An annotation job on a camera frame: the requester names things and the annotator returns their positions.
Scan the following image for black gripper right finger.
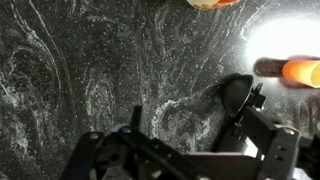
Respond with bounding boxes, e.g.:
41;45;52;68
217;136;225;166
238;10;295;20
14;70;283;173
240;106;302;180

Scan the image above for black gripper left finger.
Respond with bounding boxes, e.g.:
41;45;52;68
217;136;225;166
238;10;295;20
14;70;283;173
114;105;188;180

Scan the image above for small orange plastic cup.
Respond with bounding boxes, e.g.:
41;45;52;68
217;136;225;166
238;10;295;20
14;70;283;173
281;59;320;89

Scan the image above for black round plastic object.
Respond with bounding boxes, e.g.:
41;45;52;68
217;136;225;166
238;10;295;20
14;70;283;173
220;73;267;118

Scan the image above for yellow orange round object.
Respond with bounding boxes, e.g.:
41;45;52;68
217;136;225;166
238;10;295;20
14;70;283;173
185;0;242;11

